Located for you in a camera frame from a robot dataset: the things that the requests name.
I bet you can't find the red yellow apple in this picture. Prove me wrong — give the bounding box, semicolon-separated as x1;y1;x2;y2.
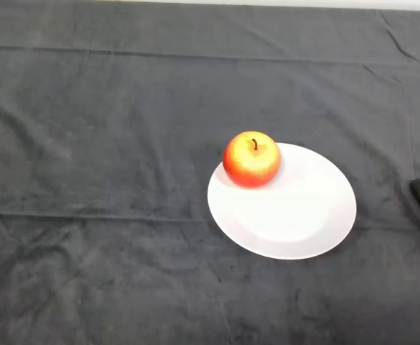
222;130;281;189

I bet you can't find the white round plate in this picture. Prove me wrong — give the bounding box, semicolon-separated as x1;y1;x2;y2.
207;142;358;261

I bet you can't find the black table cloth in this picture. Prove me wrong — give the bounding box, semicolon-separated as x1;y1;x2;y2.
0;0;420;345

